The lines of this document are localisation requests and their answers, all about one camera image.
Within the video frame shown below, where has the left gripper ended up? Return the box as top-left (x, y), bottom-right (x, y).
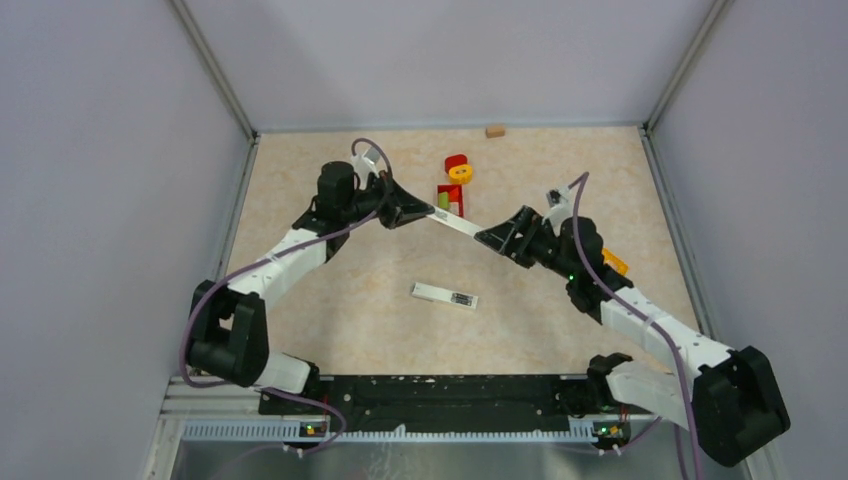
top-left (342, 170), bottom-right (434, 230)

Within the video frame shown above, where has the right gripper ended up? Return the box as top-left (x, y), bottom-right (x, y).
top-left (476, 205), bottom-right (578, 281)

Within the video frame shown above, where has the yellow triangular toy frame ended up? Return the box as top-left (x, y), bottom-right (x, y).
top-left (602, 248), bottom-right (629, 276)

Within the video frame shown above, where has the red toy block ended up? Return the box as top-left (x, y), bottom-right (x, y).
top-left (444, 154), bottom-right (468, 172)

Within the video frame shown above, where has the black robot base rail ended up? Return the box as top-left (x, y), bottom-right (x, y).
top-left (258, 374), bottom-right (654, 435)

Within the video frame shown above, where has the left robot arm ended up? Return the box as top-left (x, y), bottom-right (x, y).
top-left (180, 161), bottom-right (435, 414)

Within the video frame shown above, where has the white rectangular stick device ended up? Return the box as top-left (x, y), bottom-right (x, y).
top-left (410, 282), bottom-right (479, 310)

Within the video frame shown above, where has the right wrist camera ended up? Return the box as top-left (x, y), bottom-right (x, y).
top-left (544, 185), bottom-right (574, 233)

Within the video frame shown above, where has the red toy brick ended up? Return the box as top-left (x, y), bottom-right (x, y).
top-left (436, 184), bottom-right (465, 217)

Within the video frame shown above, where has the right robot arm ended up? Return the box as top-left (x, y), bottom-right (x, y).
top-left (474, 206), bottom-right (791, 467)

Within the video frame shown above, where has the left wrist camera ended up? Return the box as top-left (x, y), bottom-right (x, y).
top-left (351, 147), bottom-right (382, 183)

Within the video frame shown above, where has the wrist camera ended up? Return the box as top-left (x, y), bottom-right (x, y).
top-left (351, 147), bottom-right (382, 183)
top-left (544, 185), bottom-right (574, 233)

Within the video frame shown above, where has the small wooden block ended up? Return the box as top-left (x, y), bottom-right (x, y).
top-left (485, 125), bottom-right (506, 139)

